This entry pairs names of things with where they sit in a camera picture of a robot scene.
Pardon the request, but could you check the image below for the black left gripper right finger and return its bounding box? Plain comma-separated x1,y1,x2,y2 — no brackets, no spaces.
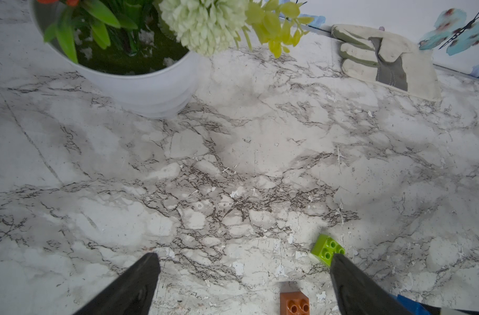
330,253,410,315

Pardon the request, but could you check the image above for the white flower pot plant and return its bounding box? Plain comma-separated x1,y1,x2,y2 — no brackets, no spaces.
29,0,315,120

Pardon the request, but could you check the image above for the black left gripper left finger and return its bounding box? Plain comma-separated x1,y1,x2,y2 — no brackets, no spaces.
75,253,161,315

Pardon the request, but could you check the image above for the green lego brick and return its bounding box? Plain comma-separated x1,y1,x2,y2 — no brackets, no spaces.
310,234,346,267

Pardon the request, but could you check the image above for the orange lego brick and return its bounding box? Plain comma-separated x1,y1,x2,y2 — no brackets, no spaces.
280,291,310,315

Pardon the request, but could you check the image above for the blue square lego brick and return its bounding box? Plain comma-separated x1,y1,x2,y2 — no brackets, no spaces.
396,295,431,315

